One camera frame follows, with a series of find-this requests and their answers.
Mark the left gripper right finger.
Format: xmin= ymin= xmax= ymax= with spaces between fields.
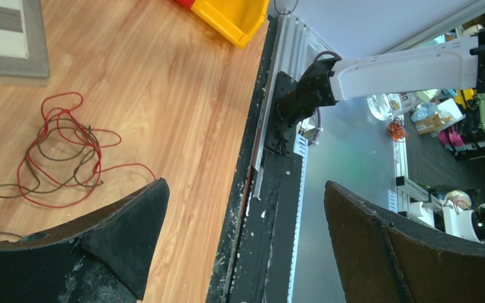
xmin=324 ymin=181 xmax=485 ymax=302

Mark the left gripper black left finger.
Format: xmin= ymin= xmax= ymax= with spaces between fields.
xmin=0 ymin=179 xmax=170 ymax=302

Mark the red cable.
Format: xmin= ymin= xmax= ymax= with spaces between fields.
xmin=16 ymin=92 xmax=157 ymax=209

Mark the brown cable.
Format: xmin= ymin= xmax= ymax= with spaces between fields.
xmin=0 ymin=119 xmax=105 ymax=240

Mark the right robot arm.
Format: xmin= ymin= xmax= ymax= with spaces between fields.
xmin=275 ymin=28 xmax=485 ymax=127

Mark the clear plastic bottle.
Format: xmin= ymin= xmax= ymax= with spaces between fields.
xmin=366 ymin=92 xmax=421 ymax=121

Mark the checkered chessboard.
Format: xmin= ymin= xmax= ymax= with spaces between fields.
xmin=0 ymin=1 xmax=51 ymax=83

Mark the red bin near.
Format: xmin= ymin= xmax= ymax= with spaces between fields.
xmin=175 ymin=0 xmax=195 ymax=9

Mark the yellow bin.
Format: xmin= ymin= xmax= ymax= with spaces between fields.
xmin=191 ymin=0 xmax=269 ymax=49

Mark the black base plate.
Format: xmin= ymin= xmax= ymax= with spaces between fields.
xmin=205 ymin=15 xmax=307 ymax=302

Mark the aluminium frame rail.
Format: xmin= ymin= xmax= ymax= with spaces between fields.
xmin=251 ymin=12 xmax=444 ymax=303

